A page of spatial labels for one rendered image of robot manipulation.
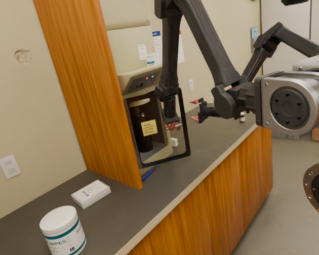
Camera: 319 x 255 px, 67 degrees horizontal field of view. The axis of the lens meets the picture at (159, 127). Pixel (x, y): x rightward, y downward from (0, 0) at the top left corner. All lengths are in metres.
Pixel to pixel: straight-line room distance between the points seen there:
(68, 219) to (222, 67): 0.74
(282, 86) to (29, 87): 1.23
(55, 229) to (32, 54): 0.91
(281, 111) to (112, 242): 0.77
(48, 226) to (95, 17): 0.80
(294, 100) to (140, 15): 0.98
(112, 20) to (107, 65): 0.25
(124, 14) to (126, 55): 0.19
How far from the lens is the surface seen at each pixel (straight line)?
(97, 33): 1.09
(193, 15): 0.75
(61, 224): 0.98
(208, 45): 0.72
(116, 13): 1.26
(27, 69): 1.47
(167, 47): 0.92
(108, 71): 1.08
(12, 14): 1.49
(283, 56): 4.01
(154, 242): 1.19
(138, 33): 1.33
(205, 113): 1.38
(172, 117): 1.15
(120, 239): 1.04
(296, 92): 0.55
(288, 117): 0.57
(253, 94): 0.62
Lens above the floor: 1.63
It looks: 20 degrees down
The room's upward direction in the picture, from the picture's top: 11 degrees counter-clockwise
